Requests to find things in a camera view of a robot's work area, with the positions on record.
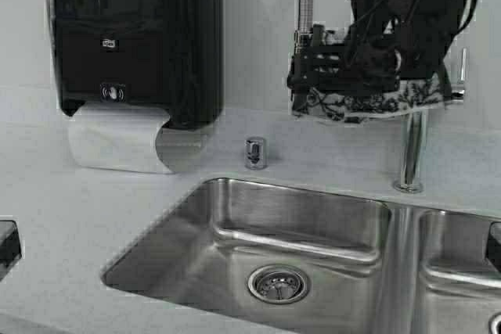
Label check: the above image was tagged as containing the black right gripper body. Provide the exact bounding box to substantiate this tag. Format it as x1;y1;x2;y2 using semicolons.
287;0;470;95

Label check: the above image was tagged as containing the black white patterned cloth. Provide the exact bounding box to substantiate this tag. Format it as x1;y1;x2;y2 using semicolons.
290;0;455;125

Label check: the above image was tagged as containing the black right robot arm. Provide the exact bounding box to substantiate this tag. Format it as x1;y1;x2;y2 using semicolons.
287;0;478;96

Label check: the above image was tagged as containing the robot base left corner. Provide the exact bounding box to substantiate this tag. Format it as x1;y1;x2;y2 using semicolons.
0;221;22;280

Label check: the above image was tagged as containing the robot base right corner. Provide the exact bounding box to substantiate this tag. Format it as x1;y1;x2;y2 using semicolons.
485;222;501;271

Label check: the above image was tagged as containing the chrome spring kitchen faucet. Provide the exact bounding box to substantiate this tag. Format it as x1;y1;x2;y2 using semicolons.
290;0;468;194

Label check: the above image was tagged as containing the small chrome air gap cap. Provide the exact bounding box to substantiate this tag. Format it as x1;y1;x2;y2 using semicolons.
245;137;266;170

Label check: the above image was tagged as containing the stainless steel double sink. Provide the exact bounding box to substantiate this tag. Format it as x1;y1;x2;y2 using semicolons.
102;178;500;333

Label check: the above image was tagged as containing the black paper towel dispenser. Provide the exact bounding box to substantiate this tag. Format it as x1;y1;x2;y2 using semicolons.
46;0;223;130

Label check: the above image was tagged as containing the white paper towel sheet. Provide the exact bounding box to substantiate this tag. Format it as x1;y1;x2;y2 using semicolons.
68;102;171;174

